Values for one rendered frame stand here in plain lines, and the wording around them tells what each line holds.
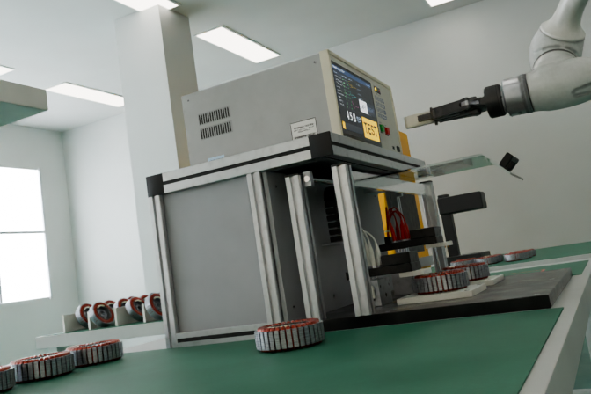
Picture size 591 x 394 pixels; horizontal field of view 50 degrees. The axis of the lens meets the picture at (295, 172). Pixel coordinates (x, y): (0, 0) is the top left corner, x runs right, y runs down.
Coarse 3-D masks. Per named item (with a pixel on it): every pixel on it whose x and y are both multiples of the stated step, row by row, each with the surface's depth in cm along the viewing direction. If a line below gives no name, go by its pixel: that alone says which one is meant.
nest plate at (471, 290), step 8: (464, 288) 125; (472, 288) 122; (480, 288) 127; (408, 296) 128; (416, 296) 124; (424, 296) 123; (432, 296) 123; (440, 296) 122; (448, 296) 121; (456, 296) 120; (464, 296) 120; (400, 304) 125
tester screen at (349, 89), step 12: (336, 72) 137; (336, 84) 136; (348, 84) 143; (360, 84) 151; (348, 96) 141; (360, 96) 149; (348, 108) 140; (360, 108) 147; (348, 120) 138; (360, 120) 145; (348, 132) 137
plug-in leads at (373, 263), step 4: (364, 232) 134; (372, 236) 136; (364, 240) 139; (368, 240) 134; (368, 244) 134; (376, 244) 136; (368, 248) 134; (372, 248) 133; (376, 248) 136; (368, 252) 134; (372, 252) 133; (376, 252) 135; (380, 252) 137; (368, 256) 138; (372, 256) 133; (376, 256) 135; (380, 256) 137; (368, 260) 137; (372, 260) 133; (376, 260) 135; (380, 260) 135; (368, 264) 137; (372, 264) 133; (376, 264) 135; (380, 264) 135
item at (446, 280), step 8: (440, 272) 133; (448, 272) 126; (456, 272) 126; (464, 272) 126; (416, 280) 127; (424, 280) 126; (432, 280) 125; (440, 280) 124; (448, 280) 124; (456, 280) 124; (464, 280) 126; (416, 288) 128; (424, 288) 126; (432, 288) 125; (440, 288) 124; (448, 288) 124; (456, 288) 125
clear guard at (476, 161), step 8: (456, 160) 147; (464, 160) 149; (472, 160) 151; (480, 160) 154; (488, 160) 144; (416, 168) 152; (424, 168) 152; (432, 168) 154; (440, 168) 157; (448, 168) 159; (456, 168) 162; (464, 168) 165; (472, 168) 168; (504, 168) 144; (384, 176) 155; (392, 176) 158; (400, 176) 160; (408, 176) 163; (416, 176) 166; (424, 176) 169; (432, 176) 172
